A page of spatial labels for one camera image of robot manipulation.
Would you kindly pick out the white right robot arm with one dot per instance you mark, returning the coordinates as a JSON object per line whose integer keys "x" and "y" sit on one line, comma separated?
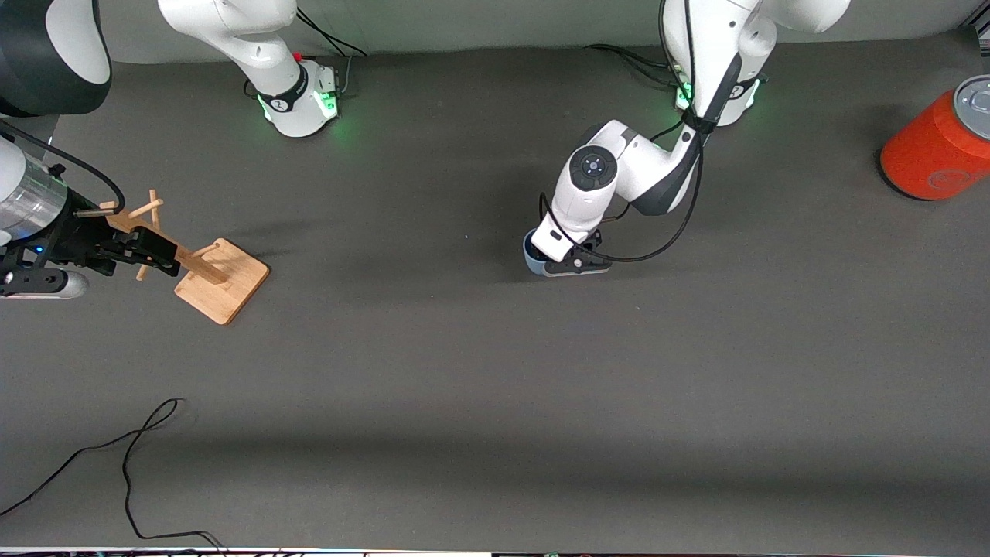
{"x": 255, "y": 54}

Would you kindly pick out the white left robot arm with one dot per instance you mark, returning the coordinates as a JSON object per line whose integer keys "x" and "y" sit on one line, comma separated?
{"x": 619, "y": 166}

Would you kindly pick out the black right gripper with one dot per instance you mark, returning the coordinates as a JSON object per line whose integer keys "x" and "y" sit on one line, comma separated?
{"x": 71, "y": 230}

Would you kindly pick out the wooden cup rack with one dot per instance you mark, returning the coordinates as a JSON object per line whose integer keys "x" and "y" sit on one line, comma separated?
{"x": 224, "y": 286}

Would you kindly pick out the orange can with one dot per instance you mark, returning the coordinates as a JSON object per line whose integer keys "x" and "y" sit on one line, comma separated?
{"x": 936, "y": 147}

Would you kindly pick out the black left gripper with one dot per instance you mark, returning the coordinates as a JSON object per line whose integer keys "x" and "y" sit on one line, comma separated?
{"x": 596, "y": 240}

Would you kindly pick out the light blue cup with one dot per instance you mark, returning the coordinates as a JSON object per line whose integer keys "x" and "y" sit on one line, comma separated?
{"x": 532, "y": 259}

